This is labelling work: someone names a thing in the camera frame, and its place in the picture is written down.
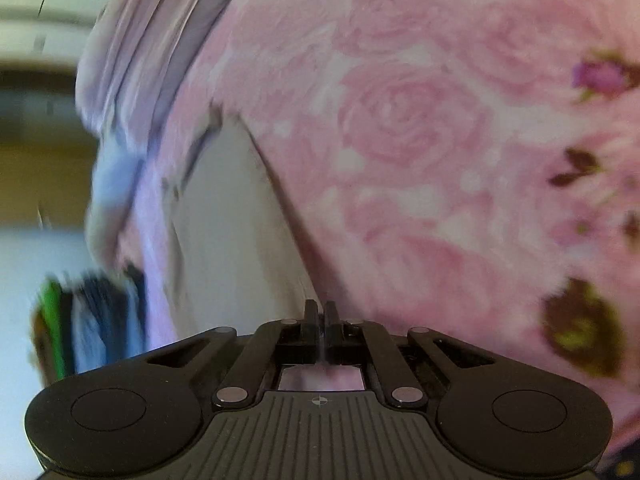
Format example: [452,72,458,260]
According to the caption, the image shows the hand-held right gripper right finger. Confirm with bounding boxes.
[322,300,497,409]

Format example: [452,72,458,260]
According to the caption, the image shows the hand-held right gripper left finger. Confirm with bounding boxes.
[145,299,321,409]

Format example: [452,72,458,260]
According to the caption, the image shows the white garment with dark trim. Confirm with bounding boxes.
[162,110,323,346]

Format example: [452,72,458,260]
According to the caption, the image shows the stack of folded clothes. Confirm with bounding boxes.
[30,265,150,383]

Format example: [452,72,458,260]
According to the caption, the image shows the pink floral blanket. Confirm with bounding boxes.
[117,0,640,463]

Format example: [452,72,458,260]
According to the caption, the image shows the grey knitted cloth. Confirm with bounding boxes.
[86,127,148,273]

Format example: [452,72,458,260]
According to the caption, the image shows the green folded cloth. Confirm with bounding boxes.
[41,280,68,381]

